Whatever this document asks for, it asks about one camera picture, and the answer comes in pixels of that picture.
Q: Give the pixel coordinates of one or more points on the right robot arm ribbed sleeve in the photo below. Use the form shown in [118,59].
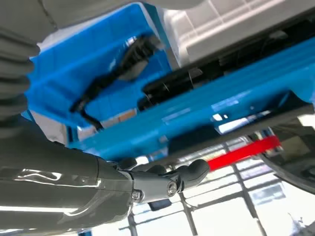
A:
[14,65]

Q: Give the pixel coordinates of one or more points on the red bar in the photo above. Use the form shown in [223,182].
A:
[245,151]

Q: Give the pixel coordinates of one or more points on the pale ribbed plastic crate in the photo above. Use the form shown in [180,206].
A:
[221,26]

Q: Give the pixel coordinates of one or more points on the large blue metal shelf rack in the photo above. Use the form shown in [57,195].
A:
[196,107]

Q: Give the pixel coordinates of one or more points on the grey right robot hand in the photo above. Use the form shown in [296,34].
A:
[49,189]

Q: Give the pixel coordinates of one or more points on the black trim part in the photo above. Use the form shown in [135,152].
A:
[172,86]
[103,83]

